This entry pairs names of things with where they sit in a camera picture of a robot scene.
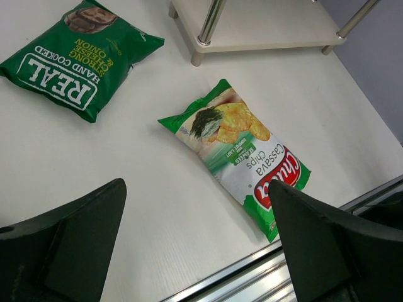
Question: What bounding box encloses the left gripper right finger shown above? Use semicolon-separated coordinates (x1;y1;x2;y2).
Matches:
269;181;402;301

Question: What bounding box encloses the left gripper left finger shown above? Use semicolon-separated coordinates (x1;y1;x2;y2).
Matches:
1;178;127;301

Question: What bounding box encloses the green Chuba bag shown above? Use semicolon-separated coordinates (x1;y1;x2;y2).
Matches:
158;79;310;242

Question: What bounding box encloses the dark green Real chips bag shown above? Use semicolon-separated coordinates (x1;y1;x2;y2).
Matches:
1;1;164;123

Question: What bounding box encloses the white two-tier shelf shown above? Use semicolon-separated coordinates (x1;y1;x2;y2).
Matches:
168;0;377;67

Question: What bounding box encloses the aluminium mounting rail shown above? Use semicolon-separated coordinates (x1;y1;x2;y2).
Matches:
170;177;402;301

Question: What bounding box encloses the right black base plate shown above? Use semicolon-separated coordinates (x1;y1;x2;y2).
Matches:
358;200;403;230

